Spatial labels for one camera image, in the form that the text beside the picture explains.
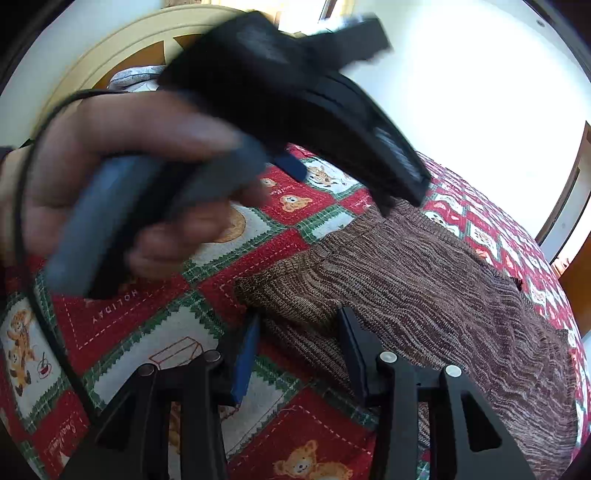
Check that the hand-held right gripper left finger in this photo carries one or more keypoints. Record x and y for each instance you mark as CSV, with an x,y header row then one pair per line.
x,y
244,364

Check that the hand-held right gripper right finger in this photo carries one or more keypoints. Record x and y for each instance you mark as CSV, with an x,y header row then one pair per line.
x,y
353,355

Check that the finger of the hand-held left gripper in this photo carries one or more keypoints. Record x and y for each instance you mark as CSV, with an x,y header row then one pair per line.
x,y
292,166

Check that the brown knit sweater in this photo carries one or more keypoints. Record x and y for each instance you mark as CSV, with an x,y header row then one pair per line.
x,y
415,286

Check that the person's left hand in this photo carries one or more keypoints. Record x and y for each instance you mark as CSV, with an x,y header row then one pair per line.
x,y
115,124

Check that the window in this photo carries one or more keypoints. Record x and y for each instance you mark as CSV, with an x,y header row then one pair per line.
x,y
332,7

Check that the red checked printed bedspread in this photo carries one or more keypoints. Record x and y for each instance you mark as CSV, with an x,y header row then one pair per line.
x,y
138,323

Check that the grey white patterned pillow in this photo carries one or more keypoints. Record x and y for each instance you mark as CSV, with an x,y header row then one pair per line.
x,y
134,76

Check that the cream wooden headboard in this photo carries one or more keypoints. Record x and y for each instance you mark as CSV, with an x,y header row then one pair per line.
x,y
115,41

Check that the brown wooden door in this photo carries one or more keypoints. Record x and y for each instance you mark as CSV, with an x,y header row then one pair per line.
x,y
577,286

